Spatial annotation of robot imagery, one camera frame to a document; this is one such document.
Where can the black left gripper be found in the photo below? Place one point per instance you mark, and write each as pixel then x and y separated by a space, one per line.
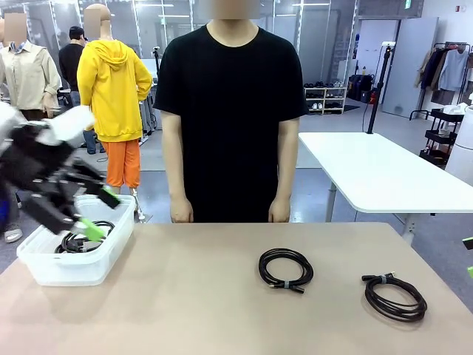
pixel 33 159

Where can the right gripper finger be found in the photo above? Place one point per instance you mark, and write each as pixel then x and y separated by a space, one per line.
pixel 470 271
pixel 468 243

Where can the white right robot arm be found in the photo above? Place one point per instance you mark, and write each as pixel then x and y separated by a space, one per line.
pixel 463 155

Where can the person's left forearm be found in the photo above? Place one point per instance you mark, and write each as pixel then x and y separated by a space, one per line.
pixel 284 177

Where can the person's right forearm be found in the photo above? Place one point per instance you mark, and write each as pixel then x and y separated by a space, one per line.
pixel 177 177

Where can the person's right hand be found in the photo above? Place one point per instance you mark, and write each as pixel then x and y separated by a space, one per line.
pixel 182 212

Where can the person's left hand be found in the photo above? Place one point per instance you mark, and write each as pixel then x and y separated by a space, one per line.
pixel 279 212

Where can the translucent plastic storage bin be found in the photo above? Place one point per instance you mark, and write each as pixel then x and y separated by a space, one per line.
pixel 74 270

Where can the large white table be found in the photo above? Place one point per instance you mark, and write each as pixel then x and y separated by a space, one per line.
pixel 388 174

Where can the black utility cart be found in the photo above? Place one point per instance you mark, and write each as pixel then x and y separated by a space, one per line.
pixel 439 135

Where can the mannequin in yellow hoodie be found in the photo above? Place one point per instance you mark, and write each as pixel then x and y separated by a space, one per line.
pixel 111 92

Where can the mannequin in beige shirt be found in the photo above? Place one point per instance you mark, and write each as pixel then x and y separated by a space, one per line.
pixel 29 81

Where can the bystander in black cap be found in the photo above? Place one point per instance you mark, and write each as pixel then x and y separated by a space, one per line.
pixel 70 63

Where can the person in black T-shirt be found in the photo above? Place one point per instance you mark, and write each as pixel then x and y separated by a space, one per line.
pixel 229 111

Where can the red fire extinguisher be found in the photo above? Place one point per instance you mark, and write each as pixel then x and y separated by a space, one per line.
pixel 373 98

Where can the black clothes rack with garments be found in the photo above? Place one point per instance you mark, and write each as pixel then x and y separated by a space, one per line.
pixel 451 66

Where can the tall black light stand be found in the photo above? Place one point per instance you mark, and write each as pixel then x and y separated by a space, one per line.
pixel 380 81

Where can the grey partition panel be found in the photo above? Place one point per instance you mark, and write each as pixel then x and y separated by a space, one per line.
pixel 410 66

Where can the black bags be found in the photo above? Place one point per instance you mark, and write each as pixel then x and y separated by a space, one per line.
pixel 360 88

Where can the wooden shoe rack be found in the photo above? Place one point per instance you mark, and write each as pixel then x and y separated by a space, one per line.
pixel 325 98

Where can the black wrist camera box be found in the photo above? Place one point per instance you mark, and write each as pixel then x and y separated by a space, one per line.
pixel 48 214

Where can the black camera tripod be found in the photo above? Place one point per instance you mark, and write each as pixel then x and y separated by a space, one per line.
pixel 156 49

